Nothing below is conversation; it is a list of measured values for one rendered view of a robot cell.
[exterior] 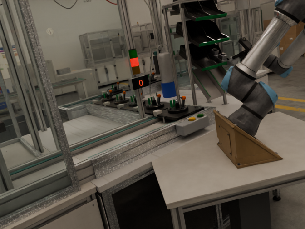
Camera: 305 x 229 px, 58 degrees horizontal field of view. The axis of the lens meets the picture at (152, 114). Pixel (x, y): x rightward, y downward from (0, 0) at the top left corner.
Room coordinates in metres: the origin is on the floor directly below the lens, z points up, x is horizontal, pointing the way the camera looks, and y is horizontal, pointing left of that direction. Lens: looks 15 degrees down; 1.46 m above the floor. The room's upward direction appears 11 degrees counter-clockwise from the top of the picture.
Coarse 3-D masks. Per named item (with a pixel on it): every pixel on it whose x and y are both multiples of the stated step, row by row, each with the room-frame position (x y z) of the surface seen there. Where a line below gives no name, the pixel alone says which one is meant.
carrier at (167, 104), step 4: (156, 92) 2.02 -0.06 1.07; (148, 100) 1.99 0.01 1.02; (152, 100) 1.96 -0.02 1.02; (148, 104) 1.95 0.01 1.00; (152, 104) 1.96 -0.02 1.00; (156, 104) 1.96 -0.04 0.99; (160, 104) 1.92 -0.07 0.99; (164, 104) 2.00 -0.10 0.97; (168, 104) 1.98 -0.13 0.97; (144, 108) 1.99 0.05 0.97; (148, 108) 1.92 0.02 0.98; (152, 108) 1.90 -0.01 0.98; (156, 108) 1.90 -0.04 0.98; (160, 108) 1.90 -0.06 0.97; (164, 108) 1.88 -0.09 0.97; (148, 112) 1.85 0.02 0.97; (152, 112) 1.83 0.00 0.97
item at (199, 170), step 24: (264, 120) 1.57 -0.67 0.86; (288, 120) 1.50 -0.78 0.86; (192, 144) 1.41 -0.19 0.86; (216, 144) 1.35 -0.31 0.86; (288, 144) 1.20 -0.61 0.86; (168, 168) 1.18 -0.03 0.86; (192, 168) 1.14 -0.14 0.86; (216, 168) 1.10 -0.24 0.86; (240, 168) 1.06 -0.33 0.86; (264, 168) 1.02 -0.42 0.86; (288, 168) 0.99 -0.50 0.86; (168, 192) 0.98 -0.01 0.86; (192, 192) 0.94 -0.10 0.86; (216, 192) 0.92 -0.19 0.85
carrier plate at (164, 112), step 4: (188, 108) 1.76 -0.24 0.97; (192, 108) 1.75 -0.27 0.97; (196, 108) 1.73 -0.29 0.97; (200, 108) 1.71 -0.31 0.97; (164, 112) 1.77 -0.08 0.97; (184, 112) 1.69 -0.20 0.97; (188, 112) 1.67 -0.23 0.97; (196, 112) 1.69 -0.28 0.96; (160, 116) 1.73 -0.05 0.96; (164, 116) 1.69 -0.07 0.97; (168, 116) 1.66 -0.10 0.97; (172, 116) 1.64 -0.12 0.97; (176, 116) 1.63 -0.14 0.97; (180, 116) 1.61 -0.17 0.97; (184, 116) 1.63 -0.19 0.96; (176, 120) 1.60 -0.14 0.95
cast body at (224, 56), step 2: (220, 54) 1.94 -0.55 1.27; (222, 54) 1.92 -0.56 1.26; (224, 54) 1.92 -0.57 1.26; (218, 56) 1.95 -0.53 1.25; (220, 56) 1.93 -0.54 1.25; (222, 56) 1.91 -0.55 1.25; (224, 56) 1.92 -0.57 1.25; (226, 56) 1.93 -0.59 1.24; (218, 58) 1.95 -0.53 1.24; (220, 58) 1.94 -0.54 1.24; (222, 58) 1.92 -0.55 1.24; (224, 58) 1.93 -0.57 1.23; (226, 58) 1.94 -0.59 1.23; (218, 60) 1.96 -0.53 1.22; (220, 60) 1.94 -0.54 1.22; (222, 60) 1.92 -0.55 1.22; (224, 60) 1.92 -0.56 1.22; (226, 60) 1.93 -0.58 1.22; (220, 62) 1.94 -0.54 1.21; (222, 62) 1.92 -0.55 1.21
